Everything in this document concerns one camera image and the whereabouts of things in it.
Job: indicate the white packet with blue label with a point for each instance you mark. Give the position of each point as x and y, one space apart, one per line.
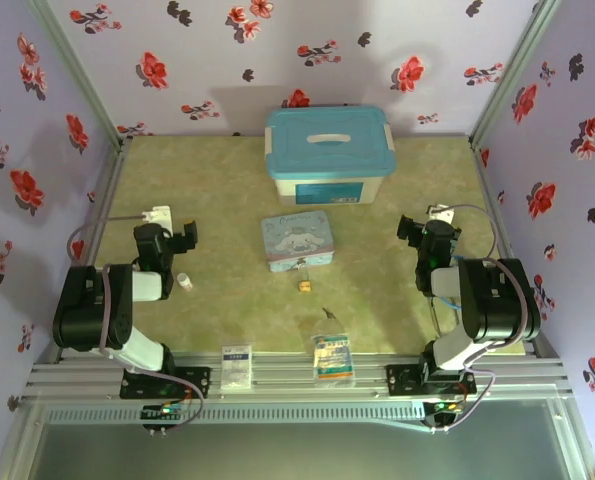
237 365

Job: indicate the blue lid plastic storage box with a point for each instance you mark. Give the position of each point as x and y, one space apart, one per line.
327 145

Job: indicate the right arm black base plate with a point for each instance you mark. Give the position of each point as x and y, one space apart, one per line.
399 380

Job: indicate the light blue cartoon tin box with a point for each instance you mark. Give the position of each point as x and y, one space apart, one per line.
297 240

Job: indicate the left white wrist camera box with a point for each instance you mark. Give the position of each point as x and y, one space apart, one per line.
159 215

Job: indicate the aluminium frame post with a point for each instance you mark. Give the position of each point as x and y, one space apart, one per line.
513 70
79 70

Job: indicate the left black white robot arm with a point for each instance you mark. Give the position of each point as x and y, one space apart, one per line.
84 320

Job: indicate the aluminium table side rail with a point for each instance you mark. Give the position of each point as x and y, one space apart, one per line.
108 190
492 190

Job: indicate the small brass padlock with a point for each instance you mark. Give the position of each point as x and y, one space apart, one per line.
304 286

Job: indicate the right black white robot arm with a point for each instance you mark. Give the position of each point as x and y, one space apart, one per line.
497 305

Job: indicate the small white bottle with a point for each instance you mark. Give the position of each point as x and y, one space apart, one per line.
184 281

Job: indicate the blue green printed packet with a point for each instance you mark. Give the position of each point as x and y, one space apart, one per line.
333 360

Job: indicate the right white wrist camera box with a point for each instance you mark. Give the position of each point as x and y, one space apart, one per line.
442 214

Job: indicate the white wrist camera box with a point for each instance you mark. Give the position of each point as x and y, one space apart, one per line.
159 215
442 214

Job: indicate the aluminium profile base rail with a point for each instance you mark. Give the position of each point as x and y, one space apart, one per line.
287 375

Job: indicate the grey glossy metal panel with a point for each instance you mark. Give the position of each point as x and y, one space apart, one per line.
297 450

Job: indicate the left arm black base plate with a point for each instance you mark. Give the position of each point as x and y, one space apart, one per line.
197 382

